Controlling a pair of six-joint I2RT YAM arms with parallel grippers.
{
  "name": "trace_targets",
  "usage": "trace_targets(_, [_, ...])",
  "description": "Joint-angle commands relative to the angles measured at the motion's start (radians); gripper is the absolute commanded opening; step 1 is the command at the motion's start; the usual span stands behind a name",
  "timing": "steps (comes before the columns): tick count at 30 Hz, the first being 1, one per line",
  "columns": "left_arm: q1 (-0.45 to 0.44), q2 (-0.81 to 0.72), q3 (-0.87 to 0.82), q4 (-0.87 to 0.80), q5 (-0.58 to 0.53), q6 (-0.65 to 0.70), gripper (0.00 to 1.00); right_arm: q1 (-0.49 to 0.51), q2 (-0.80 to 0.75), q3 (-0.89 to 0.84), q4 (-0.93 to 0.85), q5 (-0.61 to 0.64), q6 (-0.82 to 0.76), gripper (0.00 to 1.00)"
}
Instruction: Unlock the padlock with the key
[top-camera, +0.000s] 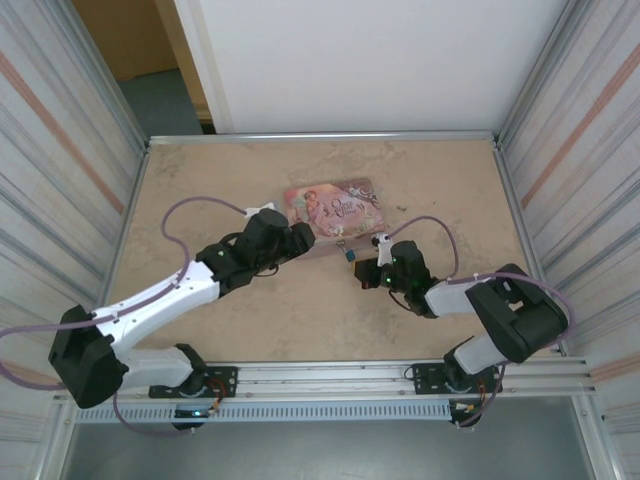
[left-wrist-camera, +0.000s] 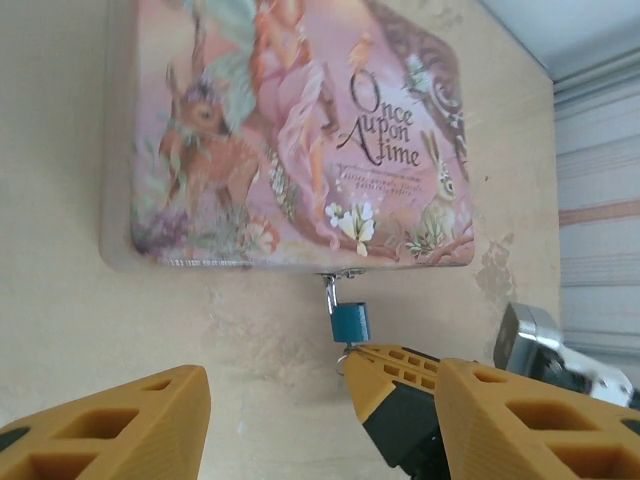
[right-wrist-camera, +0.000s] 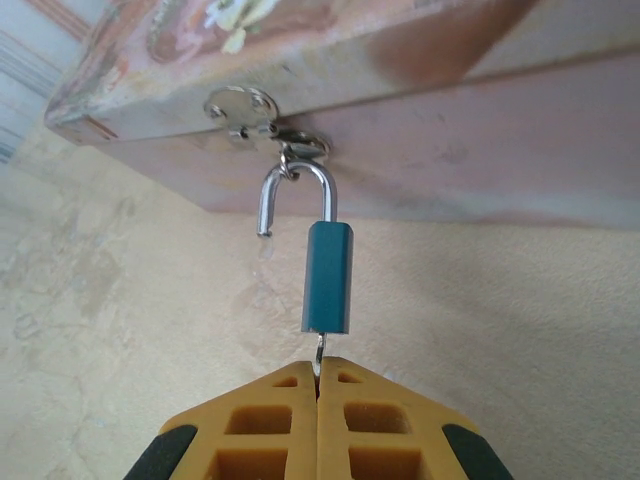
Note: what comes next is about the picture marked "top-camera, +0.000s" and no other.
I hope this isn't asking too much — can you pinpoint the pink storybook tin box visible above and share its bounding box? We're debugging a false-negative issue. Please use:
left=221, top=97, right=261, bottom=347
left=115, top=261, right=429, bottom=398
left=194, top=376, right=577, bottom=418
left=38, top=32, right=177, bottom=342
left=282, top=177, right=386, bottom=261

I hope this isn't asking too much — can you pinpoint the aluminium mounting rail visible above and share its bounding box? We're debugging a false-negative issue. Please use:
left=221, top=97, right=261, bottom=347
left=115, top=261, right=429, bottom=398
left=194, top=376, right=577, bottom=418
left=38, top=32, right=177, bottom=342
left=54, top=355, right=599, bottom=401

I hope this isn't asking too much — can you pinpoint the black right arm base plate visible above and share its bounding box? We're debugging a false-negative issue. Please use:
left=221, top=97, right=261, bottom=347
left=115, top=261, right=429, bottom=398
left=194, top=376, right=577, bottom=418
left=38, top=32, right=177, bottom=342
left=407, top=363, right=451, bottom=397

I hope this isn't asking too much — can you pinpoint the aluminium frame bar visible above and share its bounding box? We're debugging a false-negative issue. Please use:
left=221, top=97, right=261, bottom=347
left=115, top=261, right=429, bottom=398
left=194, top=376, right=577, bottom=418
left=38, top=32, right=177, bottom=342
left=147, top=130, right=502, bottom=147

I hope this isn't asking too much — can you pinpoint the grey slotted cable duct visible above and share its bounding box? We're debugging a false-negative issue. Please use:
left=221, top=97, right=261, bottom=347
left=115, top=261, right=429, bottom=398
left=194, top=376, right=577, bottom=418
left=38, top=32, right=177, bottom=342
left=74, top=399, right=454, bottom=424

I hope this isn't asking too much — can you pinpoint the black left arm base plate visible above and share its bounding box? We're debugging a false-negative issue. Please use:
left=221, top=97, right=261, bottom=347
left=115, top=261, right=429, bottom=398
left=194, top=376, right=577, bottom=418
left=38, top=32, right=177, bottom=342
left=202, top=366, right=239, bottom=399

